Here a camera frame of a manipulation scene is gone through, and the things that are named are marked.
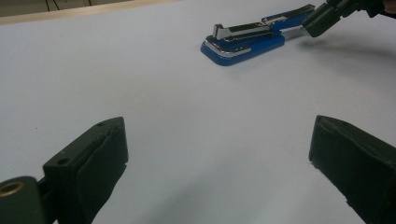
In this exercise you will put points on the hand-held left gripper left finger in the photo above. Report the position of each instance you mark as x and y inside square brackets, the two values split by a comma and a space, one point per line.
[87, 168]

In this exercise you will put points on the wooden table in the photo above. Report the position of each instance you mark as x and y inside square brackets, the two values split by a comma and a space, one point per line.
[77, 11]

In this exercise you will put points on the blue stapler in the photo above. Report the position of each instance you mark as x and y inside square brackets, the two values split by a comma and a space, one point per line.
[249, 46]

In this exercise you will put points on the white table cover sheet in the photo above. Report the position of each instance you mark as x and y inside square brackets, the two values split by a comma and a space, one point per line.
[186, 124]

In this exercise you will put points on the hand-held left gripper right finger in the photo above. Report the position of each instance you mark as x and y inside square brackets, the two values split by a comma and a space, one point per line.
[358, 168]

